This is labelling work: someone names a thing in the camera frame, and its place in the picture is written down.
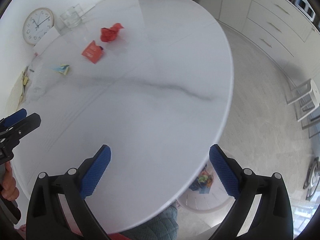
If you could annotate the white step stool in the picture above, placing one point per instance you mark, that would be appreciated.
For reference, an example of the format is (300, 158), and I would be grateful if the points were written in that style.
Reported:
(307, 95)

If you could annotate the red paper ball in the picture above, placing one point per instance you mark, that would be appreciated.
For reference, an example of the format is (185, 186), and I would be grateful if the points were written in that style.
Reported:
(111, 33)

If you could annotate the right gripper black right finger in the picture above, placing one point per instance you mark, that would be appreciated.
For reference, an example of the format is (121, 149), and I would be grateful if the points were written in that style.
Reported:
(273, 218)

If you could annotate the red orange snack packet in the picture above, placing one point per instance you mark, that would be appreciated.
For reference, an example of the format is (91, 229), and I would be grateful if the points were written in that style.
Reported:
(93, 52)

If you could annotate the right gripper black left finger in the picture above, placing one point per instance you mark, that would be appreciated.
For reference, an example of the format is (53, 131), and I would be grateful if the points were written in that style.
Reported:
(45, 218)

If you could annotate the round white wall clock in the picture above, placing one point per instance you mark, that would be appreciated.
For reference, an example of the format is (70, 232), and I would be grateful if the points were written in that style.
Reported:
(37, 24)

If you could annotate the white drawer cabinet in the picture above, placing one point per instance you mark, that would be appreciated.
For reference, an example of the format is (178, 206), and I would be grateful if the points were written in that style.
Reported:
(284, 23)

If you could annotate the person's left hand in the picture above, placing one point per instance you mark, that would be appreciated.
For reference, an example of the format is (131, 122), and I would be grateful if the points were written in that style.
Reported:
(10, 192)

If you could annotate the beige notepad with clip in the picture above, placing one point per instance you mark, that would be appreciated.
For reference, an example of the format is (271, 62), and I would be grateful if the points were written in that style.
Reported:
(17, 93)

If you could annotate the pink trash bin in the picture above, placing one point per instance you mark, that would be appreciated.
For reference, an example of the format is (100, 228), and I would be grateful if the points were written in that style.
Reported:
(205, 194)

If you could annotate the yellow blue paper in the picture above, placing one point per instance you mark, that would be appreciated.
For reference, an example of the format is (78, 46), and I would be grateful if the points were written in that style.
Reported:
(61, 69)

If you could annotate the white paper card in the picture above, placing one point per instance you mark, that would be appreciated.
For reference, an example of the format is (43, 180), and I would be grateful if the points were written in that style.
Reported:
(45, 41)

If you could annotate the clear glass cup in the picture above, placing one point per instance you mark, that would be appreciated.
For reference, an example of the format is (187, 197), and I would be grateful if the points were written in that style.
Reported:
(73, 16)

